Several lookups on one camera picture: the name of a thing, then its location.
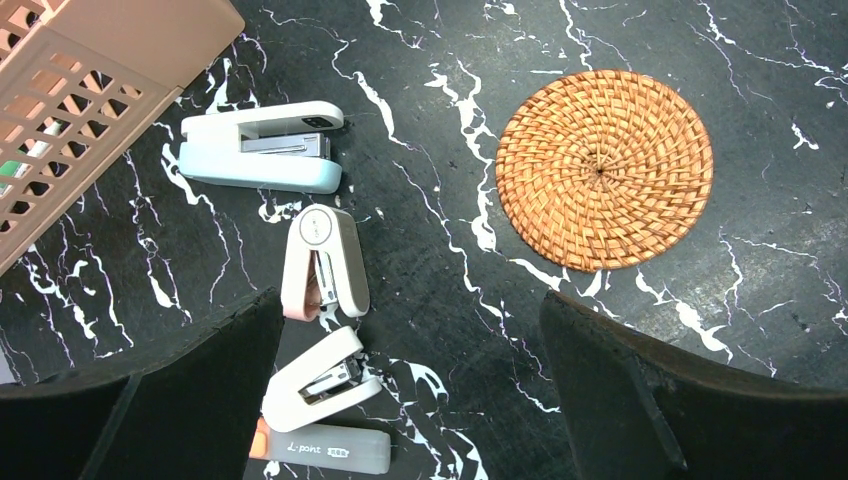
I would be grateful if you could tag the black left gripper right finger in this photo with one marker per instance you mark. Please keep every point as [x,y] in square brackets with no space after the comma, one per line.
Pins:
[638,408]

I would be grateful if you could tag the orange plastic file organizer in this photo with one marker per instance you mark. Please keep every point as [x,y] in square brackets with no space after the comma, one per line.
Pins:
[80,82]

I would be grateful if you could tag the grey and orange stapler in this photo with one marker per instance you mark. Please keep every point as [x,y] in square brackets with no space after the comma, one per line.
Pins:
[325,446]

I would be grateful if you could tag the white and pink stapler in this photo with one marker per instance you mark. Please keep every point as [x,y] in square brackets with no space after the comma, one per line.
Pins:
[323,265]

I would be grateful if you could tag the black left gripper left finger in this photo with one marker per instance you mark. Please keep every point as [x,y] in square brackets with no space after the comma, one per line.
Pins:
[184,406]

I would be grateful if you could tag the woven rattan coaster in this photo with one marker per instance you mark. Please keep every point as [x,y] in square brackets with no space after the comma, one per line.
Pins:
[604,169]

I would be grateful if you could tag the light blue stapler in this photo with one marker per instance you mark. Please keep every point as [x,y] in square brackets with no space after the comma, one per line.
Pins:
[282,147]

